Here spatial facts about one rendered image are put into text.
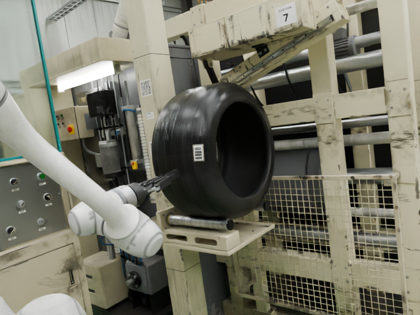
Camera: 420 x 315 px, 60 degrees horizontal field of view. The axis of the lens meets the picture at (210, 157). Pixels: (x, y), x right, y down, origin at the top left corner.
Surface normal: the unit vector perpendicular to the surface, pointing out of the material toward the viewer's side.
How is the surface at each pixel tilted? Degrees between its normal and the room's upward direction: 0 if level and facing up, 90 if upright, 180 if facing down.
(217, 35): 90
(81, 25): 90
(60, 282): 90
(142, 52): 90
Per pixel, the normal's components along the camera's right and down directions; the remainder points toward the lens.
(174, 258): -0.62, 0.16
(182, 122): -0.62, -0.34
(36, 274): 0.77, -0.04
